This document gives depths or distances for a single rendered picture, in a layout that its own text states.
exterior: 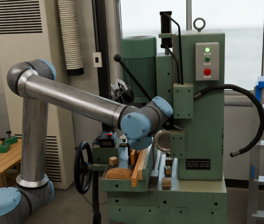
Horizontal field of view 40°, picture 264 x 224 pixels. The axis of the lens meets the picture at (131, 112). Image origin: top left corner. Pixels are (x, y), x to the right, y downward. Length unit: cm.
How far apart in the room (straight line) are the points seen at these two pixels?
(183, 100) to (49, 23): 186
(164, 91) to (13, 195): 83
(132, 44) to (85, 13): 168
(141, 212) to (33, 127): 67
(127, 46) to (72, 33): 154
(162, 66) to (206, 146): 44
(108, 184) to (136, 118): 60
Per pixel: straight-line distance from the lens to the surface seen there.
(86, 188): 210
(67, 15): 324
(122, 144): 193
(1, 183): 296
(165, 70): 174
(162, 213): 185
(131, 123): 119
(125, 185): 170
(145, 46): 173
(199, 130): 178
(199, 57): 163
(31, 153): 171
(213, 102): 174
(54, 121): 336
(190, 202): 181
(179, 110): 166
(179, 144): 170
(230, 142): 332
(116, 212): 189
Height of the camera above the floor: 166
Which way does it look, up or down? 17 degrees down
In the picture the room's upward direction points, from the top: 3 degrees counter-clockwise
